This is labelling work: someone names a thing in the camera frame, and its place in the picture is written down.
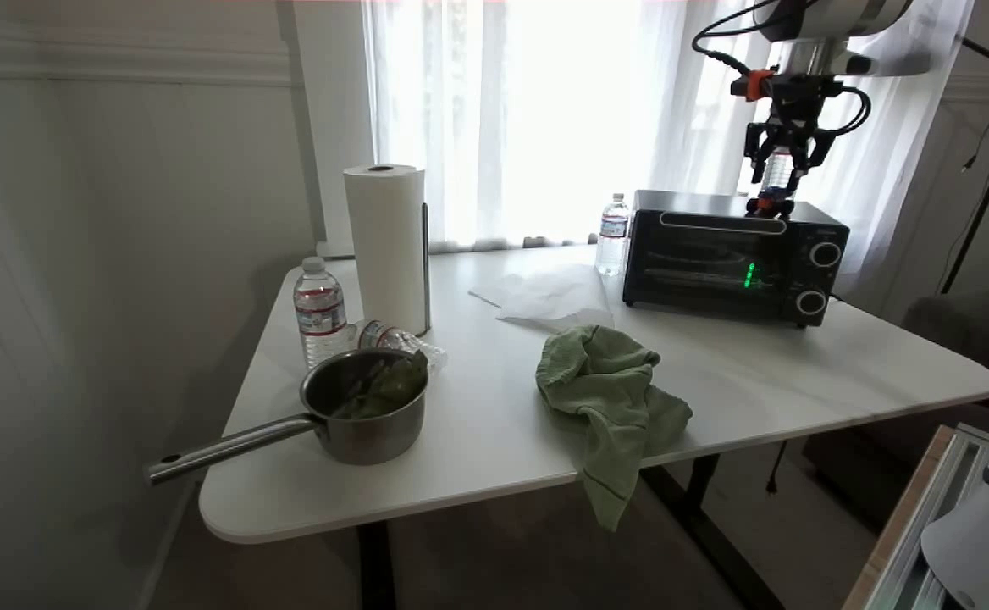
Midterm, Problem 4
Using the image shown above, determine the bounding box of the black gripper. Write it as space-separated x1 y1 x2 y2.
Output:
743 77 847 195

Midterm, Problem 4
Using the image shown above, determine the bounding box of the blue red toy car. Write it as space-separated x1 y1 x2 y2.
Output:
743 185 797 220

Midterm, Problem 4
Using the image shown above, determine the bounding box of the black toaster oven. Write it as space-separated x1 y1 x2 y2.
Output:
620 185 854 331

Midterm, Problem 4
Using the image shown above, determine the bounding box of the clear plastic water bottle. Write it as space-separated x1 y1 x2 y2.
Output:
292 253 352 370
591 191 635 280

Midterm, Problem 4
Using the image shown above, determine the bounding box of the white sheer curtain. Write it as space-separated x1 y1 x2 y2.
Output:
362 0 970 319

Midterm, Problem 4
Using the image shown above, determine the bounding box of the green cloth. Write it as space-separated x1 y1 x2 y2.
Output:
533 322 698 534

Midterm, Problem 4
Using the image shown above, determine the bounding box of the white paper towel roll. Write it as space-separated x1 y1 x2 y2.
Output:
343 162 432 338

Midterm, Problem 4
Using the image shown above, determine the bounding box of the clear crumpled plastic wrapper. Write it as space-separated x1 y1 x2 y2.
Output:
354 319 418 358

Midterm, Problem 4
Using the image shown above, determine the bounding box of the metal saucepan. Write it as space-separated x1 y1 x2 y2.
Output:
144 345 432 488

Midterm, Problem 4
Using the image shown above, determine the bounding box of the black orange wrist camera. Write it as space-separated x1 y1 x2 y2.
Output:
737 64 792 100

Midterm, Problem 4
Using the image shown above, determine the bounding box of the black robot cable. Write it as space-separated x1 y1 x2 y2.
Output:
689 0 783 77

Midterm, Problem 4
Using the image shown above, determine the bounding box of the black table leg frame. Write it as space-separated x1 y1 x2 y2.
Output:
352 452 792 610

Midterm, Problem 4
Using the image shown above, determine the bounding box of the wooden frame robot stand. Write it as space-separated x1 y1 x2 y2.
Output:
843 419 989 610

